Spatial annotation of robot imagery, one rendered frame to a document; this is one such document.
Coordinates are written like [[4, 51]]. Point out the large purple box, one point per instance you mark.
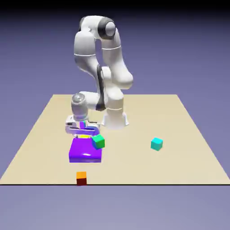
[[83, 150]]

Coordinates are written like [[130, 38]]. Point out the small cyan cube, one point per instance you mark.
[[156, 144]]

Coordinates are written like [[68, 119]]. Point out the small green cube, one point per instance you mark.
[[98, 142]]

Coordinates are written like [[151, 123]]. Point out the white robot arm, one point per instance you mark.
[[111, 75]]

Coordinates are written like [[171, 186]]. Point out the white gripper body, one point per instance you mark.
[[86, 130]]

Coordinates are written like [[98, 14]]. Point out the small orange cube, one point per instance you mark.
[[81, 178]]

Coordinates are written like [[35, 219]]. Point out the small yellow cube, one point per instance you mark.
[[84, 136]]

